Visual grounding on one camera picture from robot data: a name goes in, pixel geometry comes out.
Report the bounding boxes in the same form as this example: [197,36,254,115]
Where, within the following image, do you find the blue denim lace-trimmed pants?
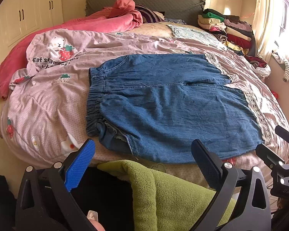
[86,53,271,164]

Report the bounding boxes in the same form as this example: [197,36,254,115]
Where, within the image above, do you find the left hand with red nails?
[87,210,105,231]

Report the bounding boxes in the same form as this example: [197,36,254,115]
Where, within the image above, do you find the green fleece sleeve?
[97,159,237,231]

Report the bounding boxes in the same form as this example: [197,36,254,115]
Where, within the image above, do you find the striped cloth on windowsill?
[272,51,289,82]

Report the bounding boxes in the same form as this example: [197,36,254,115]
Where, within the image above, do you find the white red clothes heap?
[244,55,271,80]

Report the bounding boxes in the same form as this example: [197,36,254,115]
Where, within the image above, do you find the stack of folded clothes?
[197,9,256,56]

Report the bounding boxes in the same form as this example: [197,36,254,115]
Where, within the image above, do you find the cream curtain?
[252,0,285,62]

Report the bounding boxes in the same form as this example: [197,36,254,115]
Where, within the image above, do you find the light blue lace cloth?
[167,24,227,51]

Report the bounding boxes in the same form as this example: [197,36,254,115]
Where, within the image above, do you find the red pink blanket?
[0,0,143,100]

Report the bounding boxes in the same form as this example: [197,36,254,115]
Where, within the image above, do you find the striped purple pillow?
[135,5,164,23]

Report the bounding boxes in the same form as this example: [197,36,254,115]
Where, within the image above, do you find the grey upholstered headboard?
[85,0,206,26]

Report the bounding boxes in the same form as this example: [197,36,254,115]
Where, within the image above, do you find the cream wardrobe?
[0,0,64,50]

